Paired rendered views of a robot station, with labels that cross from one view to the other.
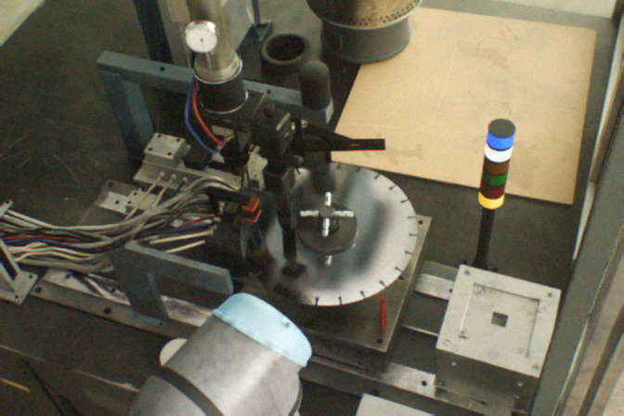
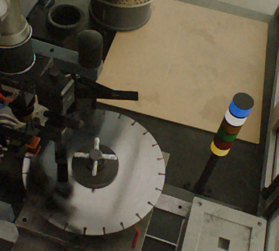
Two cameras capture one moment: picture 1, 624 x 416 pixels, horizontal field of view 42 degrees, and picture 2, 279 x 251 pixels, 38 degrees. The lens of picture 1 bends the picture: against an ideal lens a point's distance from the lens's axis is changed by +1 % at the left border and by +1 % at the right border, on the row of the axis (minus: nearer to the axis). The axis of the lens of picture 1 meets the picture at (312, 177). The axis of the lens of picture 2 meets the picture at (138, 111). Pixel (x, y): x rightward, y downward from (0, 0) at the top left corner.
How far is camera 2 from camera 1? 0.55 m
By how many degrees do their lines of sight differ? 11
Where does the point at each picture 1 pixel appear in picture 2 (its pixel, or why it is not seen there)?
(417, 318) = (155, 228)
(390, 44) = (137, 18)
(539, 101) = (235, 68)
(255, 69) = (42, 29)
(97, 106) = not seen: outside the picture
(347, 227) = (111, 166)
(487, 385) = not seen: outside the picture
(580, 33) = (258, 25)
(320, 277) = (88, 208)
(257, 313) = not seen: outside the picture
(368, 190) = (126, 134)
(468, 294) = (200, 222)
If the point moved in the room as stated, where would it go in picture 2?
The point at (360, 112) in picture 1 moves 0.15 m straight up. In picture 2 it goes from (116, 66) to (118, 33)
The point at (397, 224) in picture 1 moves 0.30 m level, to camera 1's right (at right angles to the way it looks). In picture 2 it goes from (149, 164) to (266, 156)
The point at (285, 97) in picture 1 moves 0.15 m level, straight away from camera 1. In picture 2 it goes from (65, 56) to (61, 16)
